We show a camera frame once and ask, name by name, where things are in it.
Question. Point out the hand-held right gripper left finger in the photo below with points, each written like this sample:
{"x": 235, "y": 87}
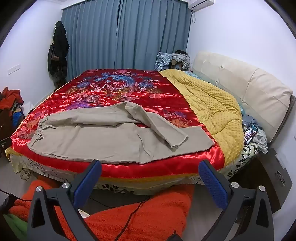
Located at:
{"x": 87, "y": 183}

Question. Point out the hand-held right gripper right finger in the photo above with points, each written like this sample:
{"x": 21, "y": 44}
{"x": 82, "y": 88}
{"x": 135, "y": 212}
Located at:
{"x": 212, "y": 185}

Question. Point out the beige pants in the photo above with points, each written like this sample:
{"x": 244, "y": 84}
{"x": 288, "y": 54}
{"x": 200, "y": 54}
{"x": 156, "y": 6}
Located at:
{"x": 92, "y": 139}

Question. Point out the dark wooden nightstand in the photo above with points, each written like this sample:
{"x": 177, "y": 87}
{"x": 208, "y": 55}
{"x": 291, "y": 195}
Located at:
{"x": 272, "y": 171}

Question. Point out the phone on bed edge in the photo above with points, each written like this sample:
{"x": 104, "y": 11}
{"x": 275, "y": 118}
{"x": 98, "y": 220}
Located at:
{"x": 251, "y": 134}

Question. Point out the grey and white clothes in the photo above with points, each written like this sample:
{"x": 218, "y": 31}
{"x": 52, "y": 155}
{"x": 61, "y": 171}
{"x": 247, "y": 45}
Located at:
{"x": 261, "y": 139}

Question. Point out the orange fleece blanket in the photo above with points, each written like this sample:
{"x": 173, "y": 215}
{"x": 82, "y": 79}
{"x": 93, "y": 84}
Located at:
{"x": 150, "y": 220}

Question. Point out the yellow dotted quilt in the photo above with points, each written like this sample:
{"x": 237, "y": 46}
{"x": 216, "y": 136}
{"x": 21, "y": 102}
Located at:
{"x": 208, "y": 104}

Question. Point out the green cloth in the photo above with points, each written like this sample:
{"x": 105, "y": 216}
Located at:
{"x": 13, "y": 227}

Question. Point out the dark wooden cabinet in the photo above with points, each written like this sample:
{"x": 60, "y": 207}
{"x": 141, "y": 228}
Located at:
{"x": 4, "y": 132}

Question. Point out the cream padded headboard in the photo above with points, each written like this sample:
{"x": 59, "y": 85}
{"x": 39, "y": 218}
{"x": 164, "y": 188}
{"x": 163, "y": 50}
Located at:
{"x": 254, "y": 92}

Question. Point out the red floral satin blanket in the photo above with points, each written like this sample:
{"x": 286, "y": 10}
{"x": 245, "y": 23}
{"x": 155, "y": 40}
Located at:
{"x": 138, "y": 92}

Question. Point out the pile of colourful clothes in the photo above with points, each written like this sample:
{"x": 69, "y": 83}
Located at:
{"x": 11, "y": 99}

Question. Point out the striped blue clothes heap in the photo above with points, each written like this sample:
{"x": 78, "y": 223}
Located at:
{"x": 164, "y": 60}

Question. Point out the black hanging coat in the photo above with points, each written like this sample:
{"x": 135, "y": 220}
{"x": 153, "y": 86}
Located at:
{"x": 59, "y": 51}

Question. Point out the blue-grey curtains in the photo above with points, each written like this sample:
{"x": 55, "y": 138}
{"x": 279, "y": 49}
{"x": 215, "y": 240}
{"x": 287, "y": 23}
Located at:
{"x": 138, "y": 34}

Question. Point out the white air conditioner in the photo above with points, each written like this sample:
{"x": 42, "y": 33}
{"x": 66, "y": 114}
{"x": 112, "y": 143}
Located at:
{"x": 200, "y": 4}

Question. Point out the white wall socket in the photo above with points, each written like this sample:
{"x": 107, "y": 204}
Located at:
{"x": 13, "y": 70}

